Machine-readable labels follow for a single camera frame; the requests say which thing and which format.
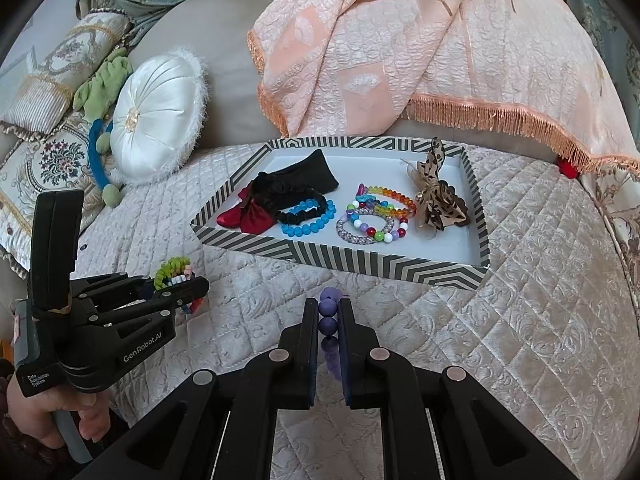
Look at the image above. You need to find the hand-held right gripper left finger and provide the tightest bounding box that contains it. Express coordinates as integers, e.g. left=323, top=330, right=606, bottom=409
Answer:
left=72, top=297, right=321, bottom=480

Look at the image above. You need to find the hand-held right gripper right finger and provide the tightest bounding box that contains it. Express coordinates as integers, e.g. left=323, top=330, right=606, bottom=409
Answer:
left=337, top=297, right=576, bottom=480

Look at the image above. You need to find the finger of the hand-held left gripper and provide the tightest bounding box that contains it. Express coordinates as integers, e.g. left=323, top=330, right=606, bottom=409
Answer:
left=94, top=276, right=210, bottom=343
left=72, top=272, right=154, bottom=307

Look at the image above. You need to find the purple bead bracelet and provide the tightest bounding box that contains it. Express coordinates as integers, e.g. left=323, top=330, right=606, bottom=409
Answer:
left=318, top=287, right=347, bottom=379

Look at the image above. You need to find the neon green bead bracelet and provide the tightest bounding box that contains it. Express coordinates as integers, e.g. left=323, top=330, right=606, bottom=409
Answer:
left=150, top=256, right=207, bottom=317

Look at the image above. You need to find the pink silver beaded bangle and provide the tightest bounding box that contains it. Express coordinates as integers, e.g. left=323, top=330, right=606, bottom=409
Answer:
left=336, top=214, right=387, bottom=247

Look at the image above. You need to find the blue bead bracelet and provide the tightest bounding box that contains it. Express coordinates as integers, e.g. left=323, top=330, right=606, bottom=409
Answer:
left=280, top=199, right=337, bottom=237

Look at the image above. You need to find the multicolour round bead bracelet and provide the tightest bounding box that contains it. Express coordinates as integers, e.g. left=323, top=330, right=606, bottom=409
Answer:
left=347, top=202, right=412, bottom=244

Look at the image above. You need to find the striped cardboard box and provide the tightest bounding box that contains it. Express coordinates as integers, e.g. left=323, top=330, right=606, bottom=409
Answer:
left=190, top=136, right=493, bottom=291

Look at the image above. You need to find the colourful plastic link bracelet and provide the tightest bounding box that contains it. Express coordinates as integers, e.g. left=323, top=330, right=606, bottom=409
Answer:
left=354, top=185, right=387, bottom=212

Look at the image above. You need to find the black scrunchie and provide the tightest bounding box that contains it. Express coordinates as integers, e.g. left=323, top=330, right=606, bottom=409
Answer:
left=250, top=172, right=328, bottom=226

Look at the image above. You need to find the rainbow transparent bead bracelet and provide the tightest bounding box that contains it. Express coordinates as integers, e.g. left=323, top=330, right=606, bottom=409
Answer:
left=357, top=183, right=417, bottom=221

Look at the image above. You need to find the black fabric pouch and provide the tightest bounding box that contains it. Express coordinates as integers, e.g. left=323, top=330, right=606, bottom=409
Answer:
left=257, top=149, right=340, bottom=196

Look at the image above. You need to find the person's left forearm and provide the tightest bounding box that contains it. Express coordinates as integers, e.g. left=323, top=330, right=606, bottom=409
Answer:
left=0, top=412, right=68, bottom=480

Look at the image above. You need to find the person's left hand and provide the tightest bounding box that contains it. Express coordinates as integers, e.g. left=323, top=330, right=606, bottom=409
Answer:
left=5, top=375, right=114, bottom=453

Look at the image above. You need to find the red bow hair clip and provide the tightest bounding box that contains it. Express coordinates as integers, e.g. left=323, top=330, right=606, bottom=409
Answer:
left=216, top=187, right=278, bottom=234

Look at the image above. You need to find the blue band with green pompoms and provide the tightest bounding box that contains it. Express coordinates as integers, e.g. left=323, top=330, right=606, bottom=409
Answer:
left=89, top=119, right=125, bottom=207

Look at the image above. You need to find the floral embroidered cushion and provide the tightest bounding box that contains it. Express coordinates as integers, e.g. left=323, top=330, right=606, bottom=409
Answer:
left=0, top=120, right=126, bottom=273

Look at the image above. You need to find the white round satin cushion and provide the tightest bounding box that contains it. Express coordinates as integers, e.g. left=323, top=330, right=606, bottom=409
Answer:
left=109, top=47, right=211, bottom=186

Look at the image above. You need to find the leopard print bow hair clip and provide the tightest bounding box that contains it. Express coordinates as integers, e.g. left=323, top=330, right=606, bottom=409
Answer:
left=400, top=136, right=471, bottom=233

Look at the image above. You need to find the quilted beige bedspread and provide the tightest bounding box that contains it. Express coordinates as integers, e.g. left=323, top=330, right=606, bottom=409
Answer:
left=65, top=135, right=640, bottom=480

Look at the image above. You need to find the green plush toy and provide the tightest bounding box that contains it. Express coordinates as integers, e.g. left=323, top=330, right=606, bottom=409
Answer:
left=72, top=52, right=135, bottom=113

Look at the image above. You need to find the gold striped cushion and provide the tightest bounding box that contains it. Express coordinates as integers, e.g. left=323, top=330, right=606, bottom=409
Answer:
left=0, top=10, right=133, bottom=136

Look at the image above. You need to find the beige padded backrest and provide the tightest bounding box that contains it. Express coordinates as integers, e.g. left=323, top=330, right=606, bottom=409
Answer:
left=130, top=0, right=282, bottom=152

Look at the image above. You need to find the floral patterned bedspread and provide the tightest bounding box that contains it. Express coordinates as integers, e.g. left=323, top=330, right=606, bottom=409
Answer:
left=580, top=160, right=640, bottom=281

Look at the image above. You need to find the pink fringed blanket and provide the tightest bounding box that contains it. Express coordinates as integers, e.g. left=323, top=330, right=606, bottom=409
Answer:
left=246, top=0, right=640, bottom=178

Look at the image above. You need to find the blue damask curtain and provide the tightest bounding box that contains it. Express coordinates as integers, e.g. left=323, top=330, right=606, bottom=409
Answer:
left=562, top=0, right=640, bottom=93

